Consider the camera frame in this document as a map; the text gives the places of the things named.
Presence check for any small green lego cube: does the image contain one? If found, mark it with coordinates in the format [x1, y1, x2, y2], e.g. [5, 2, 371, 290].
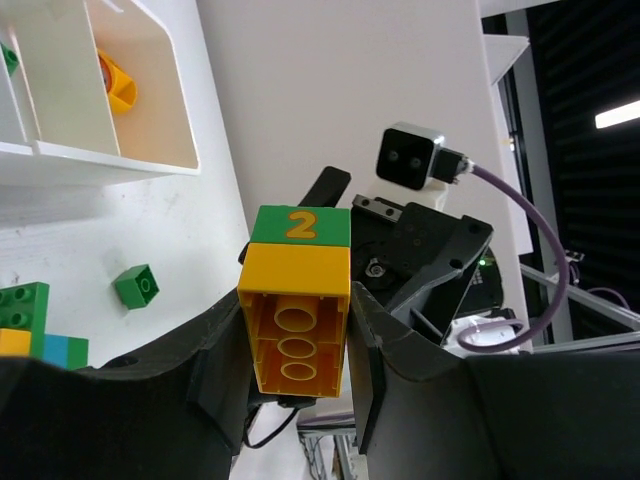
[113, 264, 159, 310]

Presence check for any white three-compartment tray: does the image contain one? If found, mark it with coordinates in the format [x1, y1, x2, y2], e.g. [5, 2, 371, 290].
[1, 1, 200, 187]

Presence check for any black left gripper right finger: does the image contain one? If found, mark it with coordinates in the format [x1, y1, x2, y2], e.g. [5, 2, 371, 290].
[348, 283, 639, 479]

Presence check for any long yellow lego brick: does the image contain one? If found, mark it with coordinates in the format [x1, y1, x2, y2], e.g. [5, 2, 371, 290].
[237, 242, 351, 399]

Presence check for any green lego plate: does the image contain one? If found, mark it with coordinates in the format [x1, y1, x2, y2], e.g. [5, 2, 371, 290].
[1, 43, 20, 76]

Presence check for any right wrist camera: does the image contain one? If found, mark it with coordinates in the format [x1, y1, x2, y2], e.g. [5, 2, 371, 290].
[376, 122, 471, 191]

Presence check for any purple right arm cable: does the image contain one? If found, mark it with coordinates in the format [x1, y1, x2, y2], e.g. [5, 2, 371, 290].
[457, 164, 570, 355]

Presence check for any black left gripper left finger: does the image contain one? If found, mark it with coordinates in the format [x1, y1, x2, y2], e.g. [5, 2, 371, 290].
[1, 292, 252, 479]

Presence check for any green number two lego brick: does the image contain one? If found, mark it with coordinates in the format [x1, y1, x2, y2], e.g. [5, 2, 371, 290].
[250, 205, 351, 247]

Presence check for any green blue yellow lego stack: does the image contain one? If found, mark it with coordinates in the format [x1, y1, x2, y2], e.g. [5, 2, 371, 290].
[1, 282, 89, 370]

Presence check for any yellow rounded lego brick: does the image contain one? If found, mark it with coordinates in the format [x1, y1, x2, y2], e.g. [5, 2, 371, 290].
[97, 49, 138, 114]

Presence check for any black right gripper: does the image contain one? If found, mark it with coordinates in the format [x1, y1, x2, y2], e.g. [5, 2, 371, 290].
[297, 166, 494, 344]

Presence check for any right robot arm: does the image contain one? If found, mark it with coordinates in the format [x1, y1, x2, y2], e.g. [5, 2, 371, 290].
[238, 167, 513, 345]

